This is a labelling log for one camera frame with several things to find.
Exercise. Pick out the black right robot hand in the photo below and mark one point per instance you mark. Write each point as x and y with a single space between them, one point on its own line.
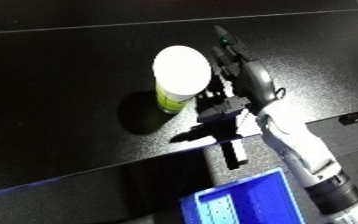
255 80

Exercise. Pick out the paper cup with green band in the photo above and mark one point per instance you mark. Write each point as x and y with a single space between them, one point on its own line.
181 70

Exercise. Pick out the pale right robot arm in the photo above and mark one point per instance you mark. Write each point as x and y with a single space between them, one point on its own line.
300 143

